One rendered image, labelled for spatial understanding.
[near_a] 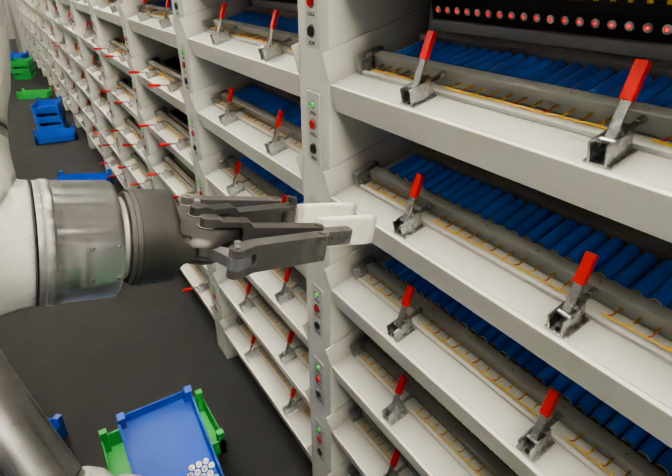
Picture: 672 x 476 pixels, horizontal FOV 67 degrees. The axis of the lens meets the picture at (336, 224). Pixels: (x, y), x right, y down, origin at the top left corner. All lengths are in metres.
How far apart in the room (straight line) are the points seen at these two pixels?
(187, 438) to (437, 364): 0.93
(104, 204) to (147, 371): 1.58
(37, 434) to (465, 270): 0.68
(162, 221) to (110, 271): 0.05
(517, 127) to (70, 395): 1.68
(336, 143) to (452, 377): 0.41
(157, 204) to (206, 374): 1.50
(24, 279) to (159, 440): 1.23
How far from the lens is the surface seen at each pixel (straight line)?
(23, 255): 0.37
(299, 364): 1.37
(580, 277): 0.59
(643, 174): 0.51
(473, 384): 0.79
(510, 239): 0.68
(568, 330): 0.60
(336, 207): 0.51
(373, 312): 0.90
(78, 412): 1.88
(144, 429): 1.59
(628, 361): 0.59
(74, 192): 0.39
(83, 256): 0.38
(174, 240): 0.39
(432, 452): 0.95
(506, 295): 0.64
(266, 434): 1.66
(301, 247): 0.42
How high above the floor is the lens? 1.25
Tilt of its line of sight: 27 degrees down
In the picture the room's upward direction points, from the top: straight up
